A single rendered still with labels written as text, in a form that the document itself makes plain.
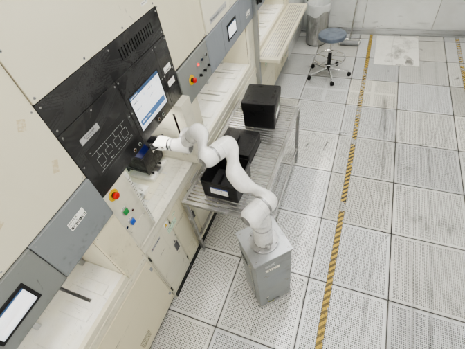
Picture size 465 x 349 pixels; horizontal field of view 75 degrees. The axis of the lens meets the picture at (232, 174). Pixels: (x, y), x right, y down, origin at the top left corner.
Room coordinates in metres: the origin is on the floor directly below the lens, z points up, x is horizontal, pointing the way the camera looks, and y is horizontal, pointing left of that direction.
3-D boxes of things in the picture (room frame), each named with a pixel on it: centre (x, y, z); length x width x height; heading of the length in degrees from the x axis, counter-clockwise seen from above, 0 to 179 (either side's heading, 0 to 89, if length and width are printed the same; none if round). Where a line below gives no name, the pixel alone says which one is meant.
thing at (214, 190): (1.46, 0.05, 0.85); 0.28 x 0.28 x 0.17; 60
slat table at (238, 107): (1.81, -0.16, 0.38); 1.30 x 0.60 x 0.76; 151
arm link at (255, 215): (0.93, -0.09, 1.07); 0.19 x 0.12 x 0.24; 127
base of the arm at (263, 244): (0.95, -0.12, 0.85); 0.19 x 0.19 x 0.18
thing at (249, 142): (1.81, -0.09, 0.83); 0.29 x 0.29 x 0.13; 60
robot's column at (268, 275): (0.95, -0.12, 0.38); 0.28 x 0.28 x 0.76; 16
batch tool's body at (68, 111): (1.58, 0.81, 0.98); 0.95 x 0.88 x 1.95; 61
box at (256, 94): (2.17, -0.37, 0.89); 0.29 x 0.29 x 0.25; 65
